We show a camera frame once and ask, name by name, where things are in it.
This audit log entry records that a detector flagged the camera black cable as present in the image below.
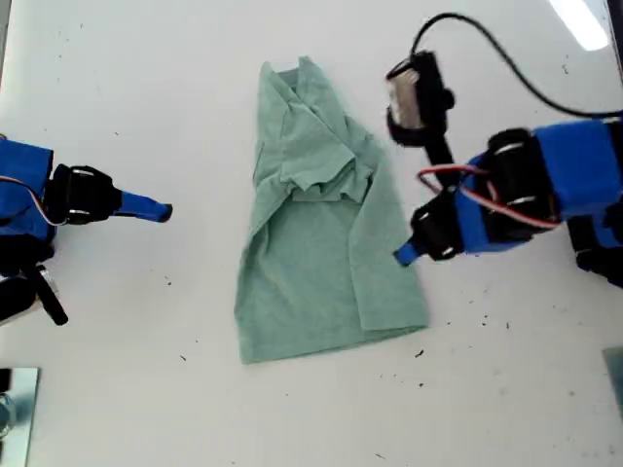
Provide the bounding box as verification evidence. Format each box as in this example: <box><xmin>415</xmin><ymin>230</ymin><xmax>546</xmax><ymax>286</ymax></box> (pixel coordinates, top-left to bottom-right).
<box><xmin>411</xmin><ymin>13</ymin><xmax>623</xmax><ymax>119</ymax></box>

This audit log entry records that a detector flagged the arm red white wire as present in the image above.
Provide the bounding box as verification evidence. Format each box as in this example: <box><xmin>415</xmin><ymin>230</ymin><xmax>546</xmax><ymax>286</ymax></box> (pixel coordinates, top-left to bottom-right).
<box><xmin>0</xmin><ymin>174</ymin><xmax>69</xmax><ymax>228</ymax></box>
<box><xmin>417</xmin><ymin>164</ymin><xmax>561</xmax><ymax>229</ymax></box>

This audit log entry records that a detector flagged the green t-shirt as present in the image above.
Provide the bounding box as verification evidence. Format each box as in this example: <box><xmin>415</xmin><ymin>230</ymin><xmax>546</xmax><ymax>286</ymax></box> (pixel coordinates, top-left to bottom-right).
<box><xmin>235</xmin><ymin>55</ymin><xmax>432</xmax><ymax>366</ymax></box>

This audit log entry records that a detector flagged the camera black stalk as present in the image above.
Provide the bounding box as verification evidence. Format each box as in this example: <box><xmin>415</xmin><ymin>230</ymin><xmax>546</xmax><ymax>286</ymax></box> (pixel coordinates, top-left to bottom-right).
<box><xmin>425</xmin><ymin>138</ymin><xmax>458</xmax><ymax>191</ymax></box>

